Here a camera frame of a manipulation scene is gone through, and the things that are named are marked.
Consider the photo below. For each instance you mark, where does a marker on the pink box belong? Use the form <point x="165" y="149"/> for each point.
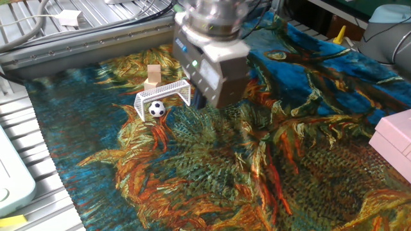
<point x="393" y="141"/>

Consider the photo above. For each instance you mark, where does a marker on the small yellow tape piece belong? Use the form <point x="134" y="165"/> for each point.
<point x="11" y="221"/>

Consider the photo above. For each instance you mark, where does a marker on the white mesh toy goal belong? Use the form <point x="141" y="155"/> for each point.
<point x="160" y="91"/>

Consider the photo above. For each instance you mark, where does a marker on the silver block gripper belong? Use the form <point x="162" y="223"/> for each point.
<point x="221" y="73"/>

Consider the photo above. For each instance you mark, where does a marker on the white power adapter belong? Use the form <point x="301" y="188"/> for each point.
<point x="69" y="17"/>

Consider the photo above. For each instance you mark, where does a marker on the grey aluminium rail beam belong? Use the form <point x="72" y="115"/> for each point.
<point x="96" y="48"/>

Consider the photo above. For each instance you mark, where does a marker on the white teach pendant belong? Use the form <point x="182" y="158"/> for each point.
<point x="14" y="179"/>

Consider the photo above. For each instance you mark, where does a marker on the sunflower painting cloth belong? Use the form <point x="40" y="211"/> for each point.
<point x="128" y="192"/>

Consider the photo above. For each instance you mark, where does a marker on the small black white soccer ball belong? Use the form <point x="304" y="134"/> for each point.
<point x="157" y="109"/>

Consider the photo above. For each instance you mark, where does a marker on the small yellow plastic piece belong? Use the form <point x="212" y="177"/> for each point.
<point x="339" y="37"/>

